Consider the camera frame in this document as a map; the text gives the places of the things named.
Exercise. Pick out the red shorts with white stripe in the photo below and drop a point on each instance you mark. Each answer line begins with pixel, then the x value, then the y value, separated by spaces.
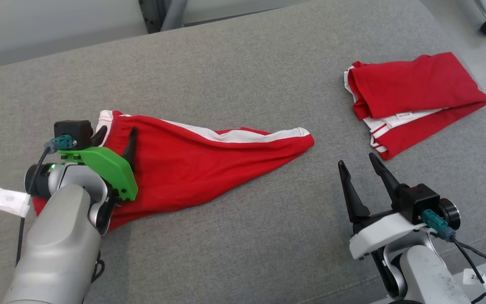
pixel 192 164

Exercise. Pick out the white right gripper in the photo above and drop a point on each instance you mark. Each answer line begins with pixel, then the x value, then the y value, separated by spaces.
pixel 382 234

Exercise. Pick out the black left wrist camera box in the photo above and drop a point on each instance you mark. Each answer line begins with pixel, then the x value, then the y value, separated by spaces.
pixel 73 131

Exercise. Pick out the grey fabric sofa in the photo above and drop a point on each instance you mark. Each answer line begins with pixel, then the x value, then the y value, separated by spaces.
pixel 243 76

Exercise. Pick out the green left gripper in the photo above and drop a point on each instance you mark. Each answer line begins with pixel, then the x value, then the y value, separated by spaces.
pixel 108 166

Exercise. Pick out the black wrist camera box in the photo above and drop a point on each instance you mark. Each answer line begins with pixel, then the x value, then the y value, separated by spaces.
pixel 73 131
pixel 418 202

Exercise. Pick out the dark perforated post bracket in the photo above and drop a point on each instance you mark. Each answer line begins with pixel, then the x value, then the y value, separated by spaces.
pixel 150 14

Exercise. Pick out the grey rounded tube foot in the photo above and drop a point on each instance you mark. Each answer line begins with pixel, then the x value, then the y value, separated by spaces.
pixel 174 12

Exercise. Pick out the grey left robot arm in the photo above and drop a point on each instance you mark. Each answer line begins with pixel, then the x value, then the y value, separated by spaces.
pixel 57 245

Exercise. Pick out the red jersey with white sleeves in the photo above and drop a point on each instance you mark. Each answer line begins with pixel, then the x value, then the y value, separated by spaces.
pixel 416 84

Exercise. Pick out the grey wheeled stand leg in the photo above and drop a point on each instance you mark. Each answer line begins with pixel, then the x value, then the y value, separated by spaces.
pixel 485 14

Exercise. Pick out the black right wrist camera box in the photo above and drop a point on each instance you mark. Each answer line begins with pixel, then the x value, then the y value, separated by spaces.
pixel 418 202

